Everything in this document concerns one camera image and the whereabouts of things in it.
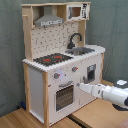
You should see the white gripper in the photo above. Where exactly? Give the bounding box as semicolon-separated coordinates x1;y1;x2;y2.
79;83;105;98

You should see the white oven door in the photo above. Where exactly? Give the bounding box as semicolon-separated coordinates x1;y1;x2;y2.
49;79;81;123

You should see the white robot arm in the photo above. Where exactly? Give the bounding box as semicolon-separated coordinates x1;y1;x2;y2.
78;80;128;111

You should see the wooden toy kitchen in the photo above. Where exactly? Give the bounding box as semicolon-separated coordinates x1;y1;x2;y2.
22;2;105;127

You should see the right red stove knob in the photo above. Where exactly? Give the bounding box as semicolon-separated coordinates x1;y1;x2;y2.
72;67;78;72

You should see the red stove knob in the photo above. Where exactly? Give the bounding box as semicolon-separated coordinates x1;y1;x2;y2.
72;67;78;72
54;73;60;79

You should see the left red stove knob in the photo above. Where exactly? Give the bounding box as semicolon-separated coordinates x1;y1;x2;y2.
54;73;60;79

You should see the grey toy sink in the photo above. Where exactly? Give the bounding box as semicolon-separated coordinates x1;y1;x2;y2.
65;47;95;56

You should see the black toy faucet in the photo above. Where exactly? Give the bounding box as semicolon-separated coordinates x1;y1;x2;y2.
67;33;82;49

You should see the black toy stovetop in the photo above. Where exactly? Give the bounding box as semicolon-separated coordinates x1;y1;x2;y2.
34;53;70;66

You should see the toy microwave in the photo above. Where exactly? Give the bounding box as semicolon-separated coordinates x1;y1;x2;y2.
67;4;89;21

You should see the grey range hood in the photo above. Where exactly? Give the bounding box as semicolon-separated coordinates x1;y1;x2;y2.
34;6;64;27

